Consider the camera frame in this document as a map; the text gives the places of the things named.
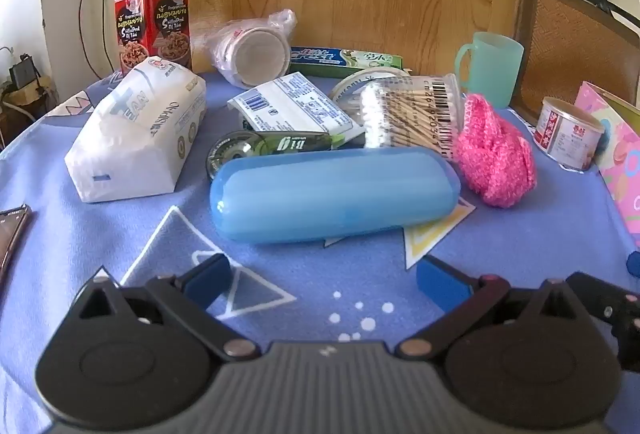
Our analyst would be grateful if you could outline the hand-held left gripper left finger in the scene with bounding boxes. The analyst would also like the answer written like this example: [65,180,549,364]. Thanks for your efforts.
[74,253,261,362]

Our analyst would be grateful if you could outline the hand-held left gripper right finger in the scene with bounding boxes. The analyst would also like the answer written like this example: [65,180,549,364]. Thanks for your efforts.
[398,256,584,359]

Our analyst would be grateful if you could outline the pink biscuit tin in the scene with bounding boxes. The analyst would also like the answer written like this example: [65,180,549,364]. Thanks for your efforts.
[574,81,640,250]

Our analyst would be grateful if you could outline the pink knitted cloth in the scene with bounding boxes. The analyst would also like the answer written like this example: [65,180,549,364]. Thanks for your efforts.
[454,93,538,209]

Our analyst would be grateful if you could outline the blue plastic case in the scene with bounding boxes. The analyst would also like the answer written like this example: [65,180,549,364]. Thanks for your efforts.
[209,148,461,245]

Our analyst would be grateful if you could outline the clear cotton swab container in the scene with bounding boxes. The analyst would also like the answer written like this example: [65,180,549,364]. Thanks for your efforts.
[360,73,463,161]

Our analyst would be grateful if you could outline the white barcode packet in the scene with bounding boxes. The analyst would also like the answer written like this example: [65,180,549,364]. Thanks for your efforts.
[227,72,368,141]

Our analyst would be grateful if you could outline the blue printed tablecloth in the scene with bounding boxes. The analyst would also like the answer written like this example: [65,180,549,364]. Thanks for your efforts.
[0,72,640,434]

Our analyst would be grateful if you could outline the red white tin can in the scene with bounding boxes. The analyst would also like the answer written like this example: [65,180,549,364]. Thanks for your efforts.
[532,97,606,172]

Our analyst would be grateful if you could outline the large white tissue pack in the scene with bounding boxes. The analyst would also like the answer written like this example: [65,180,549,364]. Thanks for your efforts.
[65,56,207,204]

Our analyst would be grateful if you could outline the smartphone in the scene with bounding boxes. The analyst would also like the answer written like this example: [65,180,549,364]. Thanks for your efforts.
[0,204,33,286]

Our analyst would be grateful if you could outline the teal plastic cup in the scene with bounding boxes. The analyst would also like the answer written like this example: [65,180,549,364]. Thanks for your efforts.
[454,32,524,109]

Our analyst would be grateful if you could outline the plastic-wrapped paper cups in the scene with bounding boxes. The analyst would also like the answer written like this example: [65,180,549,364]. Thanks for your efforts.
[207,8,297,90]

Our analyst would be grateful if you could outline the brown woven chair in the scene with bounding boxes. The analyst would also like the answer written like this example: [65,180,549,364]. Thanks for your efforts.
[511,0,640,127]

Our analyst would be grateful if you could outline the toothpaste box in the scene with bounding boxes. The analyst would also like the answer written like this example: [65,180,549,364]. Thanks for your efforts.
[290,46,405,78]

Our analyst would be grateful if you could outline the red snack box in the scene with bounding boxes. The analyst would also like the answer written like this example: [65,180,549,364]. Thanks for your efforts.
[114,0,192,75]

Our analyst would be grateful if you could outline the small black device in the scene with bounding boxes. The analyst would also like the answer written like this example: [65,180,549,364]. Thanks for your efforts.
[9,54,41,90]

